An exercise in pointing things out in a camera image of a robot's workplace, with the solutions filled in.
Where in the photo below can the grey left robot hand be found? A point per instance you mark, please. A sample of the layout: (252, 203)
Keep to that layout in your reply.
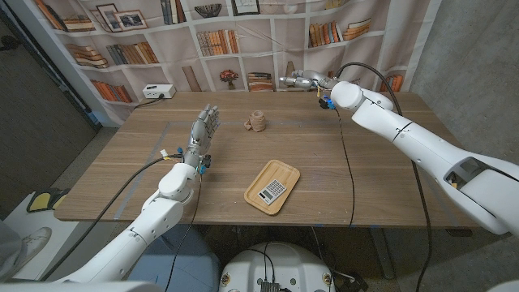
(202, 130)

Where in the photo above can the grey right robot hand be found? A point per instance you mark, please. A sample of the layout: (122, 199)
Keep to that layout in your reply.
(308, 79)

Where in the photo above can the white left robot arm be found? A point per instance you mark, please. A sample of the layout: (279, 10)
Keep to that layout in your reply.
(162, 211)

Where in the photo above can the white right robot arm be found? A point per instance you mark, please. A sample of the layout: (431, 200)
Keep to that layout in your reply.
(425, 150)

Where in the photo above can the wooden tray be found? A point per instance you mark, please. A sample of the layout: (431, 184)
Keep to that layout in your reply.
(284, 174)

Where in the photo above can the white power outlet box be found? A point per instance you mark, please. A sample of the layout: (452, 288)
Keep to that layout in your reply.
(158, 91)

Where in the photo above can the printed bookshelf backdrop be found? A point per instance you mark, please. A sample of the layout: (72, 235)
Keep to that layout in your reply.
(259, 40)

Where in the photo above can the grey calculator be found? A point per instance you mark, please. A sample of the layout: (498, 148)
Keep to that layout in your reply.
(272, 191)

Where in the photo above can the blue grey box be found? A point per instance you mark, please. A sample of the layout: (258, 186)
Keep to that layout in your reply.
(198, 267)

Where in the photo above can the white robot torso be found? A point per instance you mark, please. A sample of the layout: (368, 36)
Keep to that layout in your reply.
(284, 263)

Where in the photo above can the yellow and black pad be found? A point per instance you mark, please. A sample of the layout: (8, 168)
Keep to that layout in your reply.
(40, 200)

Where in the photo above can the grey table leg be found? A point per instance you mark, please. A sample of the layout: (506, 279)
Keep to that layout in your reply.
(383, 253)

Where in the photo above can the white shoe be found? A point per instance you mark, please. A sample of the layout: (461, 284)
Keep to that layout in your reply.
(38, 239)

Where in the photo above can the white floor platform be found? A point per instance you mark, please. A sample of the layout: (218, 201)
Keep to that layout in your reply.
(24, 219)

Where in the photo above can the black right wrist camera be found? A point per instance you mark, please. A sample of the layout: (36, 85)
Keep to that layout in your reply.
(323, 103)

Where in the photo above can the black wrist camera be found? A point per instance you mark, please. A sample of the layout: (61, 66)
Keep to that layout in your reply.
(207, 161)
(323, 103)

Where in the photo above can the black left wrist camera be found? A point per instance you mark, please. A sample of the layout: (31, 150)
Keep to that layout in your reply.
(207, 161)

